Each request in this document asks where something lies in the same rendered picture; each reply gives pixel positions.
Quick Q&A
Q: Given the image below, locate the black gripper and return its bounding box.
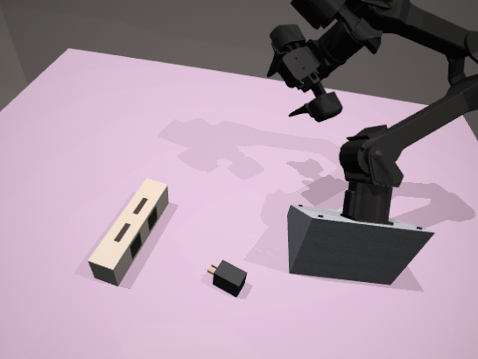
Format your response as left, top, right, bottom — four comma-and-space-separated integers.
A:
267, 24, 347, 122

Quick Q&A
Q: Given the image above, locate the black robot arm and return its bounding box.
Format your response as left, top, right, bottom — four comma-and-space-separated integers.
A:
276, 0, 478, 226

